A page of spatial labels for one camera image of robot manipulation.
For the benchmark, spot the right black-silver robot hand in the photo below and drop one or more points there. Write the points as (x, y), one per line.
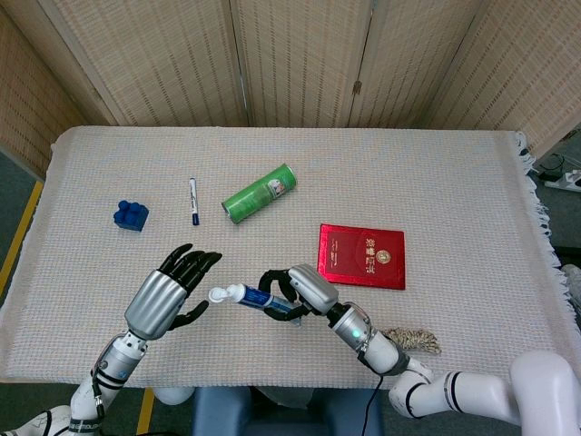
(313, 288)

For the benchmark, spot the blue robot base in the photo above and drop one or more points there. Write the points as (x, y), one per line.
(218, 413)

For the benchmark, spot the red certificate booklet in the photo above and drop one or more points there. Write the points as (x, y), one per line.
(361, 256)

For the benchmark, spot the grey-white shoe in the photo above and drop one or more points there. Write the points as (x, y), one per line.
(573, 284)

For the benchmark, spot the green cylindrical chip can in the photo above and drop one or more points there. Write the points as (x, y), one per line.
(256, 195)

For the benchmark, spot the left black-silver robot hand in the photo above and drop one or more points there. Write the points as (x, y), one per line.
(154, 302)

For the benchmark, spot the woven bamboo folding screen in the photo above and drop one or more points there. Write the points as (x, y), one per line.
(181, 59)

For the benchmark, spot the brass screen hinge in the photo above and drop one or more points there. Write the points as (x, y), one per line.
(357, 87)

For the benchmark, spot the white power strip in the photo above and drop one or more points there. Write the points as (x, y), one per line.
(565, 181)

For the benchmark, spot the blue building block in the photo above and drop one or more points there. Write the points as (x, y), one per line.
(130, 217)

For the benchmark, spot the beige woven tablecloth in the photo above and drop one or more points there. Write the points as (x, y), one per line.
(281, 150)

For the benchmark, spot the white round base part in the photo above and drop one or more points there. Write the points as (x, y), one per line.
(173, 395)

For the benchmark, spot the right white-silver robot arm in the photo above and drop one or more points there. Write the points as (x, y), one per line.
(476, 390)

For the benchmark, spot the white-blue marker pen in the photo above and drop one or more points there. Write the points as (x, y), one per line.
(193, 202)

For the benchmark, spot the white-blue toothpaste tube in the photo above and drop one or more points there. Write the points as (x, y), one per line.
(252, 296)

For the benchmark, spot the left white-silver robot arm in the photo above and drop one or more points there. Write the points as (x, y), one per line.
(115, 361)

